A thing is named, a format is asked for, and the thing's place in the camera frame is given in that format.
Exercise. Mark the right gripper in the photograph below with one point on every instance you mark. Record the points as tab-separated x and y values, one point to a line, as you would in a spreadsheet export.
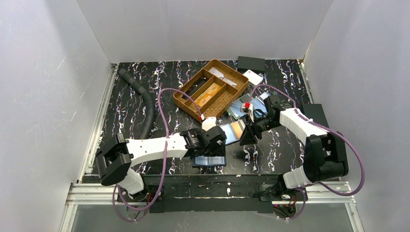
254	127

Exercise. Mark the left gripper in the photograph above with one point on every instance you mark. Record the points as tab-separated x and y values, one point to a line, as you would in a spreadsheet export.
216	137

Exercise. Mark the navy blue card holder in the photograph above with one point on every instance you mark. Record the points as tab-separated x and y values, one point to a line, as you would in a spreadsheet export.
205	161

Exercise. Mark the orange VIP card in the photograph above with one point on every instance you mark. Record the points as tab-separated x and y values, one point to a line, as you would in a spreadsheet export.
203	99

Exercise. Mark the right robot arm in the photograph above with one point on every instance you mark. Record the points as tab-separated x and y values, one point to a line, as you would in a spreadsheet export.
324	153

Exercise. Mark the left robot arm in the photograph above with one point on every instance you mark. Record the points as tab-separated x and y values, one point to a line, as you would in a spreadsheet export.
116	159

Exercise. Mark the yellow card in holder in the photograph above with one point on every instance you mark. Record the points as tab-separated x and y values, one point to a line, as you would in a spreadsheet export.
238	128

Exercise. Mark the black card holder open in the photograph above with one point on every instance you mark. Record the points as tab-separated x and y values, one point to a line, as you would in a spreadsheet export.
230	136

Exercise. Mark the light blue card holder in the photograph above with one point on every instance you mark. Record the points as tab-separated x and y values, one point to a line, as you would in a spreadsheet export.
259	107

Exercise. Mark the green card holder open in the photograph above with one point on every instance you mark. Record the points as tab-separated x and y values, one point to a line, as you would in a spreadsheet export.
235	109

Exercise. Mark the orange card in tray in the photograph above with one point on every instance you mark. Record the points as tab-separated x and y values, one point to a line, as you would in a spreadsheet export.
212	89

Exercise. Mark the white card in tray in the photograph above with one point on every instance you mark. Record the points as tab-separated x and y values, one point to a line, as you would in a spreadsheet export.
221	76

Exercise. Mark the brown woven divider tray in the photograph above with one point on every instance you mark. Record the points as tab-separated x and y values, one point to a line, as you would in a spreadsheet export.
221	101

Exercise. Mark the white small box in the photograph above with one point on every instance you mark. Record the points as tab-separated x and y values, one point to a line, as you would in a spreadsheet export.
253	77

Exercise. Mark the black box at right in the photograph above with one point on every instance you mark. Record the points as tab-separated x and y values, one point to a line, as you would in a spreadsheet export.
315	112

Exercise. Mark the black box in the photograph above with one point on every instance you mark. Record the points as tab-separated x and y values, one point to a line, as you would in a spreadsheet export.
256	65
315	112

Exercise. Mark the black box at back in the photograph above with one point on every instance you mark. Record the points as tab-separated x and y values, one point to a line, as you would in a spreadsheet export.
256	65

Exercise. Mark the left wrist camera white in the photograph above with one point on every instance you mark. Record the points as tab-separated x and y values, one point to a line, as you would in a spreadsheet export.
208	123

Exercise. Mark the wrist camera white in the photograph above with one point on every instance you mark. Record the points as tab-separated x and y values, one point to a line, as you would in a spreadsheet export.
208	123
247	108

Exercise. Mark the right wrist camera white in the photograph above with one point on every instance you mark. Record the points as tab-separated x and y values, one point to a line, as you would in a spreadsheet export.
247	108

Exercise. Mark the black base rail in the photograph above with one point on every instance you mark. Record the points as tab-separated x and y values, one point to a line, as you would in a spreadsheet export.
222	193

